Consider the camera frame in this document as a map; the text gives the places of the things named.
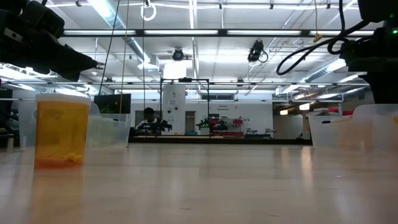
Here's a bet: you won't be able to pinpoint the clear plastic bin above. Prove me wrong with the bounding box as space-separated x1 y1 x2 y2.
307 103 398 151
17 99 132 149

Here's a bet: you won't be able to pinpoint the white cable ring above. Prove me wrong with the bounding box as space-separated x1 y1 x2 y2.
140 0 157 22

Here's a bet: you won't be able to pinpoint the red equipment shelf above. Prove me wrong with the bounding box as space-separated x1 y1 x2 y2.
208 115 245 138

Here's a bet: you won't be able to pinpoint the black desk device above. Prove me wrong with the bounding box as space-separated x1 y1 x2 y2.
138 120 173 134

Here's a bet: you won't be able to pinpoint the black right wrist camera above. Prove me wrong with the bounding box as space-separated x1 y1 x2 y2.
339 38 381 73

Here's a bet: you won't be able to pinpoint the yellow hanging connector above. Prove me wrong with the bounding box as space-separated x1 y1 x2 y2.
312 0 324 44

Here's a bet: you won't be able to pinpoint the white cabinet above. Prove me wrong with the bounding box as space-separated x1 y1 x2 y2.
162 84 187 136

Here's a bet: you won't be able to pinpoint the round black ceiling camera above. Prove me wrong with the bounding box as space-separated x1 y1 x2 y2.
171 47 185 62

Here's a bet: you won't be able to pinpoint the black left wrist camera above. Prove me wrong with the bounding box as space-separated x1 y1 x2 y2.
19 0 66 39

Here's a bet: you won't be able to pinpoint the red containers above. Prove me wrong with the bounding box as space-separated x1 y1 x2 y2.
328 106 354 117

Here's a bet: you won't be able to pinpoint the long black bench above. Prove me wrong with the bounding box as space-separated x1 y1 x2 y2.
128 134 313 146

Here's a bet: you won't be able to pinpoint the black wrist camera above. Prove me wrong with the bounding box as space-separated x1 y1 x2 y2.
339 38 381 73
19 0 66 39

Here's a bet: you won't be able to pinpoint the dark shelf unit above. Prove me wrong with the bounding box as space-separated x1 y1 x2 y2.
0 88 16 147

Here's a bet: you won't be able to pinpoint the black overhead camera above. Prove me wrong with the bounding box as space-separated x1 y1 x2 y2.
247 39 269 64

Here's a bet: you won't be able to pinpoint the thin black hanging cable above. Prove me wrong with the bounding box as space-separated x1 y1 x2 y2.
142 0 146 131

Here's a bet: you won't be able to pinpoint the tan hanging rope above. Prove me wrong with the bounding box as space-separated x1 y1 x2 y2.
119 0 130 114

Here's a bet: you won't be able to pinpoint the distant grey machines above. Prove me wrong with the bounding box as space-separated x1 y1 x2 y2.
244 126 277 139

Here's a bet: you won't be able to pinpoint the grey door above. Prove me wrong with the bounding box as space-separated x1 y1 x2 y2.
185 110 197 136

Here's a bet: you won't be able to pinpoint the distant black robot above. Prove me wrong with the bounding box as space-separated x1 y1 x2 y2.
195 118 229 132

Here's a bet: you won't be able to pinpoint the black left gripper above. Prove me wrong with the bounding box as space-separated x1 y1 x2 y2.
0 17 98 83

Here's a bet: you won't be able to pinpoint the person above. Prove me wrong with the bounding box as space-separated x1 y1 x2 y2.
136 106 160 135

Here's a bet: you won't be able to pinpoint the large orange pill bottle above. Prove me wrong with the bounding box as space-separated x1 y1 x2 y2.
34 93 91 170

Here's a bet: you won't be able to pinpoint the black monitor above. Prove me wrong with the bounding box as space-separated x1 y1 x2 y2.
93 93 132 114

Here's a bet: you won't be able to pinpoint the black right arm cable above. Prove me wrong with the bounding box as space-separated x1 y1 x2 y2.
275 0 373 77

